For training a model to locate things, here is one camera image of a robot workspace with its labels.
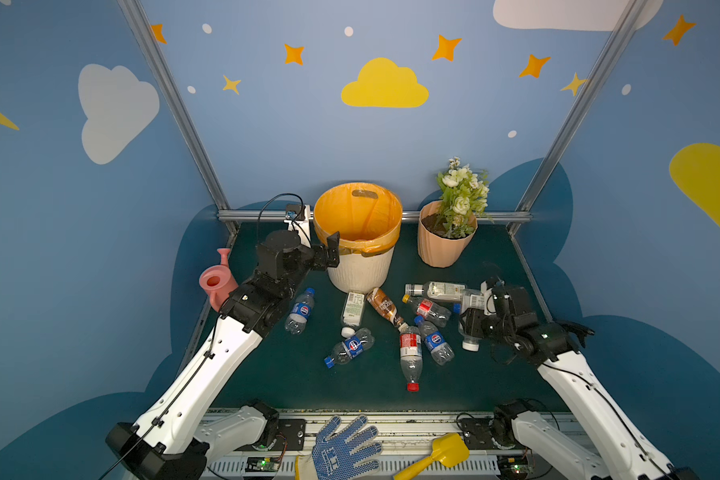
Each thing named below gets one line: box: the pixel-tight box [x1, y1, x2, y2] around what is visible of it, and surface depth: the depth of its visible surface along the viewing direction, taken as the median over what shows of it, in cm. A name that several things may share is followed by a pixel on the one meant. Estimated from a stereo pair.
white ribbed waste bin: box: [327, 246, 395, 294], surface depth 92 cm
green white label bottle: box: [340, 292, 365, 338], surface depth 95 cm
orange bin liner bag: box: [313, 182, 403, 257], surface depth 96 cm
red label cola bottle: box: [400, 326, 423, 392], surface depth 85 cm
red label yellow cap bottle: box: [402, 294, 451, 328], surface depth 95 cm
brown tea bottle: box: [366, 288, 409, 332], surface depth 95 cm
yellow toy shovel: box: [393, 433, 470, 480], surface depth 73 cm
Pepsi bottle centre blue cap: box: [324, 327, 375, 369], surface depth 87 cm
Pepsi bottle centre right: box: [414, 315, 455, 366], surface depth 88 cm
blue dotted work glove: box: [312, 415, 382, 480], surface depth 73 cm
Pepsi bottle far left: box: [285, 288, 316, 335], surface depth 94 cm
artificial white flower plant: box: [436, 157, 495, 239], surface depth 97 cm
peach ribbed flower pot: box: [417, 200, 478, 268], surface depth 103 cm
